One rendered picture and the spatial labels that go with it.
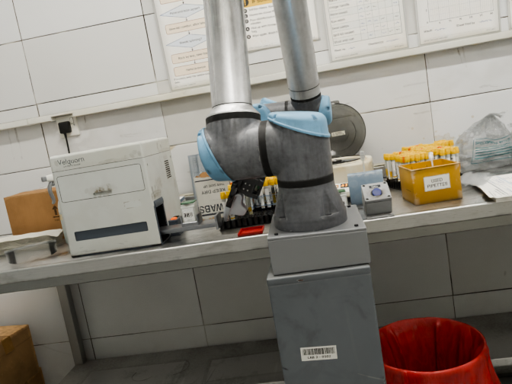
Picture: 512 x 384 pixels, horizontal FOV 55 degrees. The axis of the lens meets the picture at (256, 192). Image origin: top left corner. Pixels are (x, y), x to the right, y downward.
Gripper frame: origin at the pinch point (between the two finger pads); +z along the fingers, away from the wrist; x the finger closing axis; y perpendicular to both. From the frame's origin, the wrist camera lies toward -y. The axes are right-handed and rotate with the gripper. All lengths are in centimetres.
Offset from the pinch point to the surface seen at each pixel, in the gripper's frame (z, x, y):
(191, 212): 2.0, -2.3, -9.0
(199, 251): 9.8, -8.4, -2.5
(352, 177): -22.8, 7.7, 30.5
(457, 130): -49, 60, 68
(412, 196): -24, 1, 47
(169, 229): 8.7, -3.2, -13.2
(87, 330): 87, 60, -45
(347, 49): -63, 59, 17
